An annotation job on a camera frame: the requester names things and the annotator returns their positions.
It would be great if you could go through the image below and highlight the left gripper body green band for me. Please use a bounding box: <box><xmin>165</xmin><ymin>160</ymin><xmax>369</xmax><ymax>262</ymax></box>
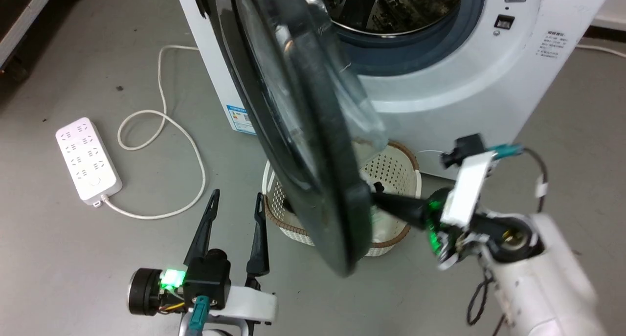
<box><xmin>129</xmin><ymin>268</ymin><xmax>278</xmax><ymax>323</ymax></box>

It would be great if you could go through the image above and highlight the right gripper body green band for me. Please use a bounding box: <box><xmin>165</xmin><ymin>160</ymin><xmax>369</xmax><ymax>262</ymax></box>
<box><xmin>424</xmin><ymin>188</ymin><xmax>491</xmax><ymax>271</ymax></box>

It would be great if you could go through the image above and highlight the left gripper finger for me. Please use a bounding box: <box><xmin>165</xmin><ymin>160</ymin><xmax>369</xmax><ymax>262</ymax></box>
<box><xmin>246</xmin><ymin>193</ymin><xmax>270</xmax><ymax>279</ymax></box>
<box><xmin>183</xmin><ymin>189</ymin><xmax>221</xmax><ymax>268</ymax></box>

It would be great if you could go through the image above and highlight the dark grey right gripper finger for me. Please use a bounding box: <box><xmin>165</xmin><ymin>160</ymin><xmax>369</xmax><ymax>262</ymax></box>
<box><xmin>370</xmin><ymin>191</ymin><xmax>429</xmax><ymax>230</ymax></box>

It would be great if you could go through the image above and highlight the dark round washing machine door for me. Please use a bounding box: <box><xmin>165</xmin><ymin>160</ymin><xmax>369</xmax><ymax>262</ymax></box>
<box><xmin>193</xmin><ymin>0</ymin><xmax>390</xmax><ymax>278</ymax></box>

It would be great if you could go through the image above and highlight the white front-load washing machine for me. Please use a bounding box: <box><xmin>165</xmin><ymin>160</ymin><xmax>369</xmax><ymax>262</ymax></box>
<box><xmin>172</xmin><ymin>0</ymin><xmax>616</xmax><ymax>181</ymax></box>

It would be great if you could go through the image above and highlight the grey-blue rubber door gasket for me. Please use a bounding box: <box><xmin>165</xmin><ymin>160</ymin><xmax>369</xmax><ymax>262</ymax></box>
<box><xmin>333</xmin><ymin>0</ymin><xmax>488</xmax><ymax>77</ymax></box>

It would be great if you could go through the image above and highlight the steel washing machine drum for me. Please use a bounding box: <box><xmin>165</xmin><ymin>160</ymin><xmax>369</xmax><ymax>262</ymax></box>
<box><xmin>317</xmin><ymin>0</ymin><xmax>462</xmax><ymax>36</ymax></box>

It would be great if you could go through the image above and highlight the white laundry basket brown rim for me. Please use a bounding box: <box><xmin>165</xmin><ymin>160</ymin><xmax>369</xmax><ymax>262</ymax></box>
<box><xmin>262</xmin><ymin>140</ymin><xmax>423</xmax><ymax>258</ymax></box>

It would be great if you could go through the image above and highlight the blue white energy label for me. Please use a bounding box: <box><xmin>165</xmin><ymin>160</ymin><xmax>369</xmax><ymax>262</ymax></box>
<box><xmin>225</xmin><ymin>104</ymin><xmax>258</xmax><ymax>135</ymax></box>

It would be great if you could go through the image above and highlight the white power strip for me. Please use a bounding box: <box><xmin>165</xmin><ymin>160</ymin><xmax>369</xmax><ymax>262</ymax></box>
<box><xmin>55</xmin><ymin>117</ymin><xmax>123</xmax><ymax>207</ymax></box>

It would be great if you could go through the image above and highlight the white warning text sticker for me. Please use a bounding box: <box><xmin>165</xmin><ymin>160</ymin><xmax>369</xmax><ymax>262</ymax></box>
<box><xmin>535</xmin><ymin>30</ymin><xmax>571</xmax><ymax>61</ymax></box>

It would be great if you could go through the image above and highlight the dark cart with metal edge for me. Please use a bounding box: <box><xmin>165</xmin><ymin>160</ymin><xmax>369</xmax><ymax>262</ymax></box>
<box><xmin>0</xmin><ymin>0</ymin><xmax>62</xmax><ymax>82</ymax></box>

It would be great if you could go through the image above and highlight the white right camera bracket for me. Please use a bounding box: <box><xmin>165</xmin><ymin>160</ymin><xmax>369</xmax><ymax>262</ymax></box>
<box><xmin>440</xmin><ymin>150</ymin><xmax>496</xmax><ymax>228</ymax></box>

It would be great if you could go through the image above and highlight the white power strip cable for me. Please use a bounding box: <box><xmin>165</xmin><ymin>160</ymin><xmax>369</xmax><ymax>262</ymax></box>
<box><xmin>100</xmin><ymin>45</ymin><xmax>207</xmax><ymax>221</ymax></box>

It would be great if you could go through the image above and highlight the teal plug left camera cable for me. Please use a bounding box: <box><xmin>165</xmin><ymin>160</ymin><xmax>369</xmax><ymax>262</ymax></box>
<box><xmin>188</xmin><ymin>297</ymin><xmax>212</xmax><ymax>333</ymax></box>

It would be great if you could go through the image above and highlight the teal plug camera cable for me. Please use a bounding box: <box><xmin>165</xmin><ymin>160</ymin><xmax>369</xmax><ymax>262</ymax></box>
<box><xmin>188</xmin><ymin>297</ymin><xmax>212</xmax><ymax>333</ymax></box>
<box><xmin>488</xmin><ymin>144</ymin><xmax>549</xmax><ymax>214</ymax></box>

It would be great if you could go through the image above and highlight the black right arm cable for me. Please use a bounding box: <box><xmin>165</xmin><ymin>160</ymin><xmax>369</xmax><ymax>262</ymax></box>
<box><xmin>466</xmin><ymin>271</ymin><xmax>507</xmax><ymax>336</ymax></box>

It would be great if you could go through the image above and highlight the teal plug right camera cable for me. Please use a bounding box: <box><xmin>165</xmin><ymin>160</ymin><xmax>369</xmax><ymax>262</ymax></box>
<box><xmin>488</xmin><ymin>144</ymin><xmax>549</xmax><ymax>214</ymax></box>

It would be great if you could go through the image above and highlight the white floor cable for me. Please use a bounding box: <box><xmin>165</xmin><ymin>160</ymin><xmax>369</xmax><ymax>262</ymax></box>
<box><xmin>576</xmin><ymin>43</ymin><xmax>626</xmax><ymax>59</ymax></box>

